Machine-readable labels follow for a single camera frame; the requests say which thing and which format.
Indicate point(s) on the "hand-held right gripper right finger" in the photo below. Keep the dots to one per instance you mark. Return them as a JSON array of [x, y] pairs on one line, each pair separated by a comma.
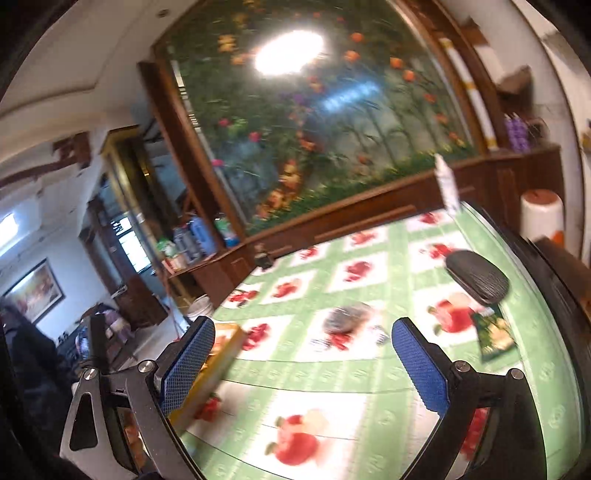
[[420, 364]]

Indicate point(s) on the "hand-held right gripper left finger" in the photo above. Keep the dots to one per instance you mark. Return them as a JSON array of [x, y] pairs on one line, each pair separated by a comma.
[[189, 360]]

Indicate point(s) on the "white box with yellow tape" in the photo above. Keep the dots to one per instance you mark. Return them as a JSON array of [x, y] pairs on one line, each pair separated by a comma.
[[221, 364]]

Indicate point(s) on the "silver foil snack packet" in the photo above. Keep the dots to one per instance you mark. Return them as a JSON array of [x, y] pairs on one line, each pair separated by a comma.
[[346, 318]]

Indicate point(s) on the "white bucket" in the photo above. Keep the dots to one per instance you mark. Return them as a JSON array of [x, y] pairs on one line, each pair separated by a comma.
[[201, 308]]

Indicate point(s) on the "green apple print tablecloth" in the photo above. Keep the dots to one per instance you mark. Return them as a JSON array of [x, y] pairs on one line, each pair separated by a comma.
[[360, 378]]

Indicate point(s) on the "green snack packet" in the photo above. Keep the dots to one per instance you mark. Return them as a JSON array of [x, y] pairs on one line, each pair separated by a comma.
[[496, 334]]

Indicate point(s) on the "wooden chair with patterned cushion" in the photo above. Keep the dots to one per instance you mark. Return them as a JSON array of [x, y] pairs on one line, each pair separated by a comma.
[[111, 325]]

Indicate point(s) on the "red and white box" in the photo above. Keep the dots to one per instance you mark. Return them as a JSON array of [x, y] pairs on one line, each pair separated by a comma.
[[175, 263]]

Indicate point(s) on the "black oval case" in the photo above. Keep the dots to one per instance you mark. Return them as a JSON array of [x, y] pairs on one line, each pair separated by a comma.
[[478, 277]]

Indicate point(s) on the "green bag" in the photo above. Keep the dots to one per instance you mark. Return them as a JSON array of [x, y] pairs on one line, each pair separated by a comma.
[[167, 248]]

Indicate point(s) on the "grey thermos flask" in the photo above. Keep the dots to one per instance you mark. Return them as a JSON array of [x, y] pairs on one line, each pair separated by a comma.
[[183, 243]]

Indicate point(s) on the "blue thermos flask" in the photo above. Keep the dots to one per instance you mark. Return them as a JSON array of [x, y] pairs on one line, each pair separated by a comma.
[[202, 236]]

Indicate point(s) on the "small black box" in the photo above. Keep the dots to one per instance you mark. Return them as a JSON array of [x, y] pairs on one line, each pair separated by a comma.
[[263, 258]]

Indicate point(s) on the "window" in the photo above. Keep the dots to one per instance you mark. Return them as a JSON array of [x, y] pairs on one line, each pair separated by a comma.
[[131, 247]]

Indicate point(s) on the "wooden cabinet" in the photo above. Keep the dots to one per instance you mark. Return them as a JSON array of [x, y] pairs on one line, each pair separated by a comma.
[[369, 217]]

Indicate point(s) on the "dark cloth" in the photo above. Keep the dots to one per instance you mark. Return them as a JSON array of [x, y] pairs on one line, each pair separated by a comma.
[[27, 378]]

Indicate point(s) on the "white bottle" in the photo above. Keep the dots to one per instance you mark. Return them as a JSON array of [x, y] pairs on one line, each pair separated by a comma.
[[446, 184]]

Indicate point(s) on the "white roll with red top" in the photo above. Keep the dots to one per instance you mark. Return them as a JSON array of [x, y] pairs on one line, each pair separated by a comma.
[[541, 217]]

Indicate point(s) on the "flower print glass panel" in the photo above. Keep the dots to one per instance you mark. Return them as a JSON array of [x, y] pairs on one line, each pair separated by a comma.
[[346, 138]]

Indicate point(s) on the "purple bottle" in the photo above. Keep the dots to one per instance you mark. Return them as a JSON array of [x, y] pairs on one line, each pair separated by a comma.
[[524, 134], [511, 133]]

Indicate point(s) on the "white pole with yellow bands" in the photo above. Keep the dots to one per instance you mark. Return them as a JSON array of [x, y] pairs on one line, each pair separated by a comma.
[[471, 92]]

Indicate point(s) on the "framed wall picture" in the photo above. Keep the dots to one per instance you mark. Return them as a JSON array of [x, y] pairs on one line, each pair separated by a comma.
[[34, 290]]

